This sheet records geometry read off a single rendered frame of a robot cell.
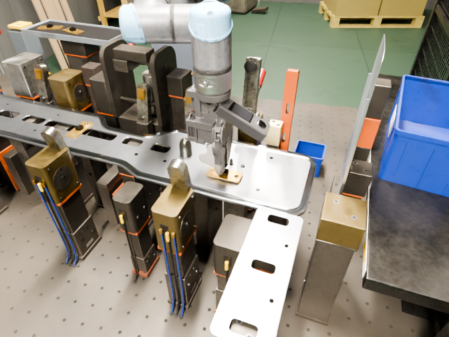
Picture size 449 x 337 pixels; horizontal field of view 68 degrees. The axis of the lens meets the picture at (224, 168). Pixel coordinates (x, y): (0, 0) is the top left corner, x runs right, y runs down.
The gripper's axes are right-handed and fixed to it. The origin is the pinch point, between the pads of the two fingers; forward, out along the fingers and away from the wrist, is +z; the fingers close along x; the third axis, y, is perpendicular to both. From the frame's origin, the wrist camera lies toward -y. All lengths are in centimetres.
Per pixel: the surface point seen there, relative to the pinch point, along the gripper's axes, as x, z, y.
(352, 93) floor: -276, 104, -35
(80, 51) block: -35, -9, 66
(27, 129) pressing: 0, 1, 61
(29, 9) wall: -246, 42, 325
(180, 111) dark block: -23.4, 1.2, 23.3
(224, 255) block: 18.6, 6.8, -6.8
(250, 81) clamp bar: -20.4, -13.1, 0.0
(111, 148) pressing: -0.5, 1.9, 32.5
